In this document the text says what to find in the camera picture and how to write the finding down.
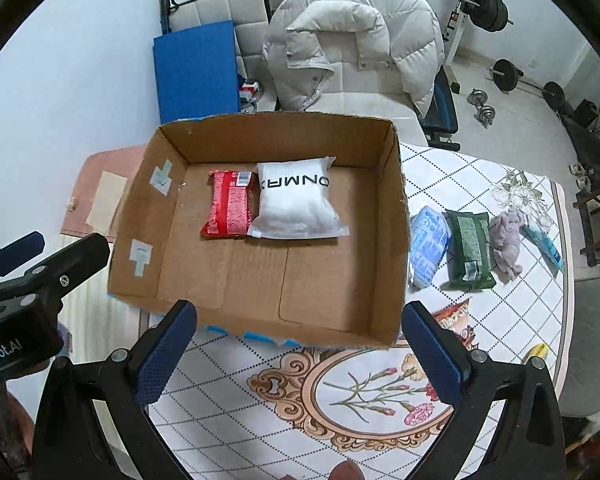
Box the yellow silver scrubbing sponge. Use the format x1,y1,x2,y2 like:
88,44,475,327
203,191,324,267
522,344,550,363

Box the orange panda snack bag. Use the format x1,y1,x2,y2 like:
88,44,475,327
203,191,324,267
434,298,477,350

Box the green snack packet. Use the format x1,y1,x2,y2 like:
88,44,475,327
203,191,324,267
444,209,495,290

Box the purple soft cloth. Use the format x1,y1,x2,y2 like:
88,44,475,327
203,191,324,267
489,209,524,282

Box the operator thumb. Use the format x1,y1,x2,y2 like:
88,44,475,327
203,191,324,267
328,460,365,480

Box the beige tape patch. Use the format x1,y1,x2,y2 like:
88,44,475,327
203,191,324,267
85,171,128,236

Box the red snack packet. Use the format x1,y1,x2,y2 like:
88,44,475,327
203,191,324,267
200,170,253,240

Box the patterned white tablecloth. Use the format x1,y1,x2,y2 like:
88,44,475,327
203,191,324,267
149,144,573,479

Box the blue toothbrush package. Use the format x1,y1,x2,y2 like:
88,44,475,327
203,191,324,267
520,222,564,272

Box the brown cardboard box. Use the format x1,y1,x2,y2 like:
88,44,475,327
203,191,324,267
108,112,410,348

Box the light blue tissue pack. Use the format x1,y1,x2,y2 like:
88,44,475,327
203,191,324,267
410,206,451,289

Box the white pillow pack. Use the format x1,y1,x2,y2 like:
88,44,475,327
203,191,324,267
248,156,350,240

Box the blue folded mat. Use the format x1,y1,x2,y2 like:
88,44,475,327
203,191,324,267
152,21,240,124

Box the dark wooden stool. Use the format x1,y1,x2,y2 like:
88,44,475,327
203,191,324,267
572,187,600,268

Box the clear crumpled plastic wrap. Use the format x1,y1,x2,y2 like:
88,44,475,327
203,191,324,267
491,168,553,232

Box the chrome dumbbell pair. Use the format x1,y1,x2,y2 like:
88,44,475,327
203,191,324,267
467,89,496,128

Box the black weight bench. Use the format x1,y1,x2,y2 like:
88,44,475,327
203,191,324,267
419,67,460,152

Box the white puffer jacket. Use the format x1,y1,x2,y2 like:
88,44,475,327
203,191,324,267
262,0,447,118

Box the floor barbell black plates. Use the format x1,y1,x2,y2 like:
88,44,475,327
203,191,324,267
489,58,566,112

